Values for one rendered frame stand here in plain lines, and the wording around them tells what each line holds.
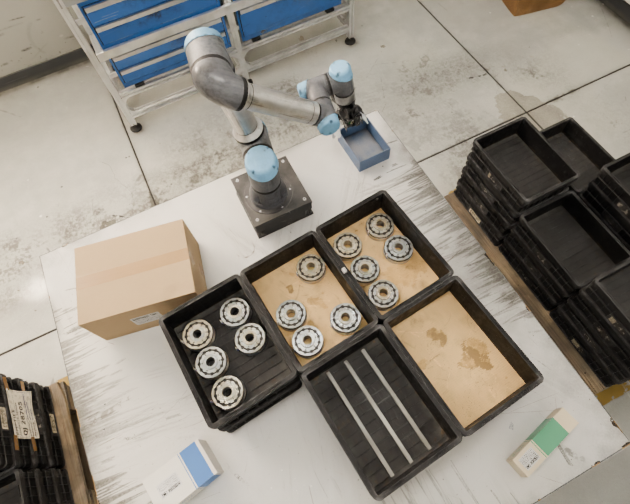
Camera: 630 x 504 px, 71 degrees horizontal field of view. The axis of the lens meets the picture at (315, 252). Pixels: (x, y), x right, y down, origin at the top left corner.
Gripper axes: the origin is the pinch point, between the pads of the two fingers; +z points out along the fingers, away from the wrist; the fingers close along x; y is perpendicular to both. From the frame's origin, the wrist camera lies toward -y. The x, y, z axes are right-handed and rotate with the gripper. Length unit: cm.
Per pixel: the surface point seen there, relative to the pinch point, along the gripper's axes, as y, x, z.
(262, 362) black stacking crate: 71, -67, -5
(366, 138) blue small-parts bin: -4.7, 8.8, 18.4
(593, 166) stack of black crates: 36, 118, 77
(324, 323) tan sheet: 68, -43, -2
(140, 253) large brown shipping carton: 19, -91, -15
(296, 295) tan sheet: 55, -48, -2
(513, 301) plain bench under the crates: 87, 22, 20
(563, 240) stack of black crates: 67, 71, 60
